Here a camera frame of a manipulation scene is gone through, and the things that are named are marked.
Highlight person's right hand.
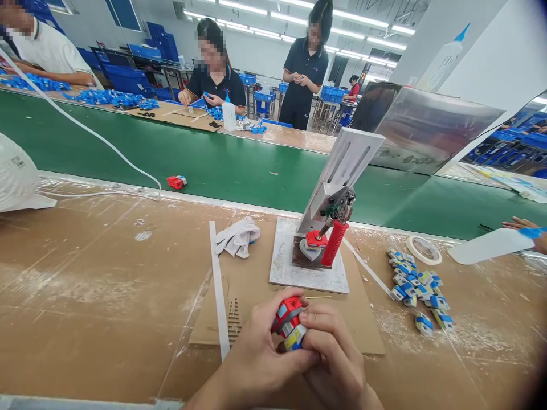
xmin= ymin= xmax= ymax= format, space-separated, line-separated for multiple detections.
xmin=299 ymin=304 xmax=369 ymax=386

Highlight person's left hand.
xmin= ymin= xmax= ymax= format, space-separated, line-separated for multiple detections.
xmin=221 ymin=286 xmax=322 ymax=400

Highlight person's left thumb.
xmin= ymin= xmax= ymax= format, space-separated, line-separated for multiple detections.
xmin=277 ymin=349 xmax=322 ymax=376

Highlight person's right fingers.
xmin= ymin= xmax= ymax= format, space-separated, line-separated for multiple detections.
xmin=301 ymin=327 xmax=345 ymax=360

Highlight person's right index finger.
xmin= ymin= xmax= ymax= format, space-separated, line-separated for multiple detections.
xmin=299 ymin=304 xmax=339 ymax=328

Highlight person's left fingers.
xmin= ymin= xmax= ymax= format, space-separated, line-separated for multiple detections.
xmin=256 ymin=286 xmax=305 ymax=319

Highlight red and grey toy truck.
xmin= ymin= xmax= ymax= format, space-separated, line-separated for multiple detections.
xmin=270 ymin=296 xmax=310 ymax=354

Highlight brown cardboard mat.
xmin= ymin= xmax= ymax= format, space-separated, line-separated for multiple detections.
xmin=187 ymin=222 xmax=386 ymax=356

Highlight grey heart-shaped fixture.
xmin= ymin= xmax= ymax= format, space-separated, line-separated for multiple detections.
xmin=299 ymin=238 xmax=325 ymax=263

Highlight long white plastic strip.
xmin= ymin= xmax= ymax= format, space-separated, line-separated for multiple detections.
xmin=208 ymin=220 xmax=231 ymax=363

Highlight thin white plastic strip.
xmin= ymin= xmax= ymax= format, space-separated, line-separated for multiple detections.
xmin=341 ymin=237 xmax=393 ymax=298

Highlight red toy part in press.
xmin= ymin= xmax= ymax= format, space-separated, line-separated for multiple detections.
xmin=305 ymin=229 xmax=329 ymax=248

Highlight white cotton glove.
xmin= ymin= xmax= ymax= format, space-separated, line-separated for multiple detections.
xmin=213 ymin=215 xmax=262 ymax=259

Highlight pile of blue white toy parts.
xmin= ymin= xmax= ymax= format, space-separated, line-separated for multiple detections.
xmin=386 ymin=248 xmax=455 ymax=335

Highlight green conveyor belt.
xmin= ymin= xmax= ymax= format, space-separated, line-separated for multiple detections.
xmin=0 ymin=88 xmax=547 ymax=253

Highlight white plastic bottle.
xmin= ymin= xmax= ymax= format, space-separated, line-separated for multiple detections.
xmin=446 ymin=227 xmax=537 ymax=266

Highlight small white glue bottle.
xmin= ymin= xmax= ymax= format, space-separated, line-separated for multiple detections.
xmin=222 ymin=90 xmax=238 ymax=132

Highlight heap of blue toy parts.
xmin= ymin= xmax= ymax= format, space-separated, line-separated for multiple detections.
xmin=0 ymin=69 xmax=72 ymax=93
xmin=201 ymin=102 xmax=248 ymax=124
xmin=63 ymin=87 xmax=161 ymax=112

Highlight stainless steel housing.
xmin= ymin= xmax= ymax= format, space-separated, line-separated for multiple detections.
xmin=350 ymin=81 xmax=508 ymax=177

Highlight shiny metal panel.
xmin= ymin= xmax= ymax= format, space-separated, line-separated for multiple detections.
xmin=434 ymin=88 xmax=547 ymax=190

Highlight stack of blue crates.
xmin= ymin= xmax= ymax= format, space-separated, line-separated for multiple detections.
xmin=76 ymin=20 xmax=181 ymax=101

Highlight white glue bottle blue nozzle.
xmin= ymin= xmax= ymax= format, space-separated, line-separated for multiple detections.
xmin=421 ymin=22 xmax=471 ymax=92

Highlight white round fan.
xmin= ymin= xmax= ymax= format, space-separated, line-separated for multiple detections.
xmin=0 ymin=132 xmax=58 ymax=214

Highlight white square base plate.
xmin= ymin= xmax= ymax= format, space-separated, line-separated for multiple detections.
xmin=268 ymin=216 xmax=352 ymax=296

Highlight metal press with red handle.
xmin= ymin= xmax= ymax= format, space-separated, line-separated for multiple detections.
xmin=295 ymin=126 xmax=387 ymax=268

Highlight white cable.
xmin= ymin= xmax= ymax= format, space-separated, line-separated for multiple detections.
xmin=0 ymin=47 xmax=163 ymax=202

